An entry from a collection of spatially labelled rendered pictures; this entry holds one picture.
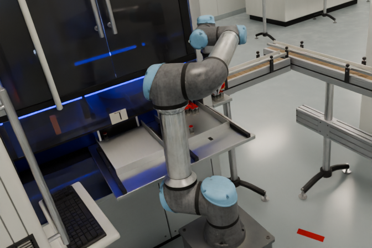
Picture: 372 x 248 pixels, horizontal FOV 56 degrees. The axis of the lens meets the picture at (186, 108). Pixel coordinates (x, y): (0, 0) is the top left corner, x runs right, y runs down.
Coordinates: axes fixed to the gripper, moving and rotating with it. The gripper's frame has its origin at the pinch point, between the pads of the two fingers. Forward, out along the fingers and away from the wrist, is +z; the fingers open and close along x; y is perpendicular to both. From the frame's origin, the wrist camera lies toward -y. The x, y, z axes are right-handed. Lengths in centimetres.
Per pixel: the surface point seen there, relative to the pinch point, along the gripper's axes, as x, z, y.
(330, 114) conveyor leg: -87, 50, 10
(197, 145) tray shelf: 15.1, 21.6, -1.8
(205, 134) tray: 8.2, 19.7, 1.4
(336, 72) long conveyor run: -82, 17, 3
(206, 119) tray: -1.1, 21.5, 16.4
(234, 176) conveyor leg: -31, 92, 42
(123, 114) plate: 38.4, 7.6, 27.4
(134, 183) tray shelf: 50, 22, -8
